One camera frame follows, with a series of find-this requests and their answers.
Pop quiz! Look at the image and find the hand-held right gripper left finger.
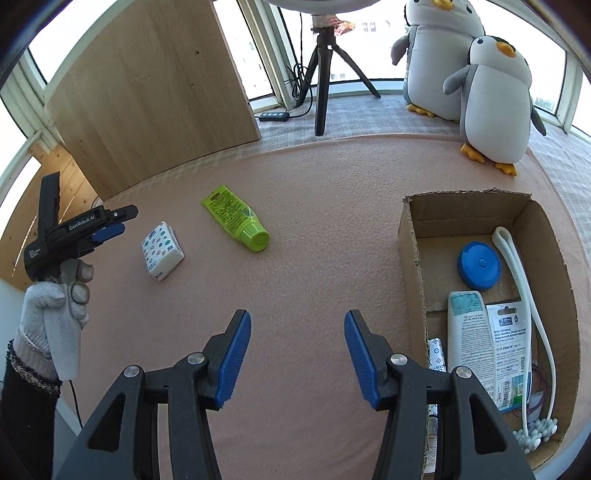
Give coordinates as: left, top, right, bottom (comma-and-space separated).
55, 308, 252, 480

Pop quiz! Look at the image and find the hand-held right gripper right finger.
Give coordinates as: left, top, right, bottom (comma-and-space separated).
344, 309, 539, 480

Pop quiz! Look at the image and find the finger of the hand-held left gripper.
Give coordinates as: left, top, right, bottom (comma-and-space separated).
78, 224, 126, 254
105, 205, 139, 226

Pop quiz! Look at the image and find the patterned tissue pack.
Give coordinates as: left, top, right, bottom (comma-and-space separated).
141, 222, 185, 281

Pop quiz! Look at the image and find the white tube with grey cap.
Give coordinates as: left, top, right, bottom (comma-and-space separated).
425, 404, 439, 474

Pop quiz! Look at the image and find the green tube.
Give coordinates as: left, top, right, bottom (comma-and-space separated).
202, 185, 271, 253

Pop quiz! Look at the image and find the blue and white sachet packet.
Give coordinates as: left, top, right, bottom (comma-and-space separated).
485, 300, 536, 411

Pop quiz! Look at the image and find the blue round tape measure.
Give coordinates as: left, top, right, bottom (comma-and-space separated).
457, 241, 505, 291

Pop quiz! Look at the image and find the cardboard box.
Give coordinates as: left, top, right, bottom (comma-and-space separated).
398, 187, 581, 472

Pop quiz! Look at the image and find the brown hair tie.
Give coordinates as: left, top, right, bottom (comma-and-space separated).
531, 362, 552, 393

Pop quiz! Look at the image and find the white massager with grey balls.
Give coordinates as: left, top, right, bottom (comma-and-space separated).
491, 225, 559, 455

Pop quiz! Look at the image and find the person's left forearm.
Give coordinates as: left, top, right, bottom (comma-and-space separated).
0, 339, 63, 480

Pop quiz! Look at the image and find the person's left hand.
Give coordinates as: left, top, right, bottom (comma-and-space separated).
18, 258, 95, 377

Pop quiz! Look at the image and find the wooden slat panel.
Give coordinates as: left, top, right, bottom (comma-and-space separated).
0, 145, 100, 291

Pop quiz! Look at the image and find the white lotion bottle blue cap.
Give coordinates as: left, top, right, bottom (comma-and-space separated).
447, 291, 504, 411

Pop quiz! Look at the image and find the light wooden board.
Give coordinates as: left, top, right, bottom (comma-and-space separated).
45, 0, 262, 201

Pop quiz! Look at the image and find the black tripod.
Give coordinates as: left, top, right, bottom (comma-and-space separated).
295, 14, 382, 137

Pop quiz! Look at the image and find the grey plaid cloth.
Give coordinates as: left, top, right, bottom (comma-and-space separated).
256, 95, 591, 222

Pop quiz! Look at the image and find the small penguin plush toy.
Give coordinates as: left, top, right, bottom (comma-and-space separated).
442, 36, 548, 177

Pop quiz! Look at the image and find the large penguin plush toy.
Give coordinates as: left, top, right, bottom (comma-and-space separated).
390, 0, 488, 117

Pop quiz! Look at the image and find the black cable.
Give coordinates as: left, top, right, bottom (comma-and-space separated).
277, 0, 315, 118

